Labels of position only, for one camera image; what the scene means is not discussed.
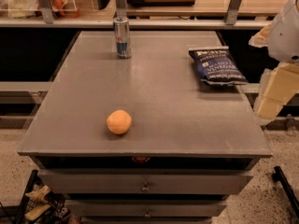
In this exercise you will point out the lower grey drawer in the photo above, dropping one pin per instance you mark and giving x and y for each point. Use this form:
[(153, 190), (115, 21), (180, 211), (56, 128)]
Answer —
[(145, 208)]

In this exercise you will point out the silver blue redbull can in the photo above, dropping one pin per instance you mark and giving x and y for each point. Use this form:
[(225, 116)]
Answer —
[(122, 37)]

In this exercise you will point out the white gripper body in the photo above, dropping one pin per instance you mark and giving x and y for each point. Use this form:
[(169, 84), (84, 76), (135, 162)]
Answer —
[(285, 34)]

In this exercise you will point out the blue potato chips bag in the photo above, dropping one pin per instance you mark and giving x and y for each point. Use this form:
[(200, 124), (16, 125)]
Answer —
[(215, 66)]

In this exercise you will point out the clear plastic box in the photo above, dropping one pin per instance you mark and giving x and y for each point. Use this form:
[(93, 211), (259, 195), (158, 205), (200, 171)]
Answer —
[(30, 8)]

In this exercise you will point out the grey drawer cabinet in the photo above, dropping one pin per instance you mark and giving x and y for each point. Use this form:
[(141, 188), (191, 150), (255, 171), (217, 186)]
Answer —
[(179, 125)]

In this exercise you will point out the black floor stand bar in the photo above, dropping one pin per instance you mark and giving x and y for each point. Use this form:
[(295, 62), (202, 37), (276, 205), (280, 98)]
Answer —
[(278, 176)]

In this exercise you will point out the upper grey drawer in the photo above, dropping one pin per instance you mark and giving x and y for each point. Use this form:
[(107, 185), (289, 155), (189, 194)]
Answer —
[(203, 182)]

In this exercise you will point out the black wire basket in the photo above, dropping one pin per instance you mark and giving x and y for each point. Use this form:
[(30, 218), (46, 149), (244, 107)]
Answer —
[(37, 206)]

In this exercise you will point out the orange fruit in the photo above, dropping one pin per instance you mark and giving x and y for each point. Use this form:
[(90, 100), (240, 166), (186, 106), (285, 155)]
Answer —
[(119, 122)]

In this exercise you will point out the grey drawer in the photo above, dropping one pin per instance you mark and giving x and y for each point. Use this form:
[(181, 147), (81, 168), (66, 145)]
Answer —
[(203, 182), (145, 208)]

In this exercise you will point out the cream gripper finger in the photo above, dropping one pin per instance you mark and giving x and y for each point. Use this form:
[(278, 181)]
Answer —
[(276, 89), (260, 39)]

